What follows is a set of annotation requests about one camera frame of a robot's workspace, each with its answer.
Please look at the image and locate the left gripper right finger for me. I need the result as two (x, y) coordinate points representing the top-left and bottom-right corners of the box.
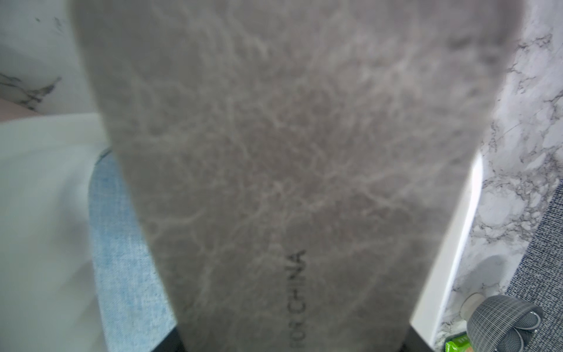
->
(401, 326), (433, 352)

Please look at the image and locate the pink hard glasses case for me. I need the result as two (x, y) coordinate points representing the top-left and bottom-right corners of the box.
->
(0, 98), (40, 123)

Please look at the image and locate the green snack packet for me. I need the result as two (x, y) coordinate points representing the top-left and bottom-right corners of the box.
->
(443, 332), (474, 352)

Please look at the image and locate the light blue glasses case back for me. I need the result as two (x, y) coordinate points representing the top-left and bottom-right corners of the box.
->
(88, 150), (176, 351)

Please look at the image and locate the white plastic storage box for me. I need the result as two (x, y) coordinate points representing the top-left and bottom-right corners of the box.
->
(1, 114), (482, 351)

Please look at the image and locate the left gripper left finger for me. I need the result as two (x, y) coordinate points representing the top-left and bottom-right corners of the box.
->
(152, 328), (185, 352)

